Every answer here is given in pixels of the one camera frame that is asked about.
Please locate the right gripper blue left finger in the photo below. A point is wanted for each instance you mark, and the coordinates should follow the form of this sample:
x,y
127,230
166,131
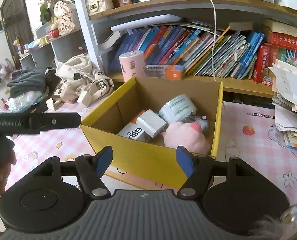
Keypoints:
x,y
102,160

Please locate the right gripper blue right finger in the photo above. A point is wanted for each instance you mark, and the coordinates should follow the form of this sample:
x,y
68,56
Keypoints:
x,y
186,161

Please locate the pink plush toy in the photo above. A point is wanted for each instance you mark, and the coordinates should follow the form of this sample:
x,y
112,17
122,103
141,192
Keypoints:
x,y
188,135

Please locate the white orange blue carton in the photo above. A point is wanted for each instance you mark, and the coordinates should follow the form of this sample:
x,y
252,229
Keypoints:
x,y
134,132

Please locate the purple toy camera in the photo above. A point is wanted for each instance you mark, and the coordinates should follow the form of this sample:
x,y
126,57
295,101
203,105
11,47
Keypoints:
x,y
201,120

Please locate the white power adapter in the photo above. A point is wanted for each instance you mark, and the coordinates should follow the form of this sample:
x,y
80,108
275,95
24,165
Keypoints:
x,y
151,123

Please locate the white green labelled roll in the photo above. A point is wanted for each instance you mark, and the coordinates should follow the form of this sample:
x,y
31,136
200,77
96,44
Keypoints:
x,y
177,109

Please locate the person left hand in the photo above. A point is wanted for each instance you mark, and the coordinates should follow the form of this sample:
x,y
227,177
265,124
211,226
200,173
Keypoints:
x,y
5,171

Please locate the yellow cardboard box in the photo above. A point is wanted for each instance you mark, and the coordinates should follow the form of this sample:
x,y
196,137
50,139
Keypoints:
x,y
151,160

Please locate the grey folded towel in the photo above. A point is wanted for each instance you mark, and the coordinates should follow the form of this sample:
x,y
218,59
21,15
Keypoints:
x,y
25,80

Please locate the checkered chess board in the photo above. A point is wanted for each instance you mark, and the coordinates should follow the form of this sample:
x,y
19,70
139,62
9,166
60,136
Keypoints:
x,y
60,92

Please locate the white cube charger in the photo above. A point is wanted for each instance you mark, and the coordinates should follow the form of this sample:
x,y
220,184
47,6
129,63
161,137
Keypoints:
x,y
84,99

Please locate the pink checkered table mat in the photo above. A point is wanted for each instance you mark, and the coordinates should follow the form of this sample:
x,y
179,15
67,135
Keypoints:
x,y
246,132

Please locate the beige cloth bag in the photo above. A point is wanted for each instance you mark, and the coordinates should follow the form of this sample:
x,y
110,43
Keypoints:
x,y
81,76

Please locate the orange white toothpaste box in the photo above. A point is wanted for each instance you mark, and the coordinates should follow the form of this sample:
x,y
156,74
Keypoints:
x,y
165,72

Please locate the pink cylinder with stickers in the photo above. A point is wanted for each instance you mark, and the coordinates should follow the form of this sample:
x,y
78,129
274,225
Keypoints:
x,y
132,64

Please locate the rabbit figurine decoration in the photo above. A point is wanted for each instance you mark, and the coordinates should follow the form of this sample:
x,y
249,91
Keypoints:
x,y
62,17

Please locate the row of books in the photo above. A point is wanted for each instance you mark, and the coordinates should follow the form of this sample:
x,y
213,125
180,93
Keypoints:
x,y
239,52

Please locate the wooden bookshelf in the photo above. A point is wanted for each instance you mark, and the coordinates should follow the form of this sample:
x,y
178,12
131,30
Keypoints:
x,y
96,29

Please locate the stack of papers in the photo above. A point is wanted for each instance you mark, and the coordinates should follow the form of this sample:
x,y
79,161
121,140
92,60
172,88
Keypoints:
x,y
285,101

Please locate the white rolled paper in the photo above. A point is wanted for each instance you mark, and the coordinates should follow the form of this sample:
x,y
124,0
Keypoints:
x,y
154,20

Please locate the cream quilted handbag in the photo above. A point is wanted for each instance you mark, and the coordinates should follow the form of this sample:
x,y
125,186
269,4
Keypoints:
x,y
97,6

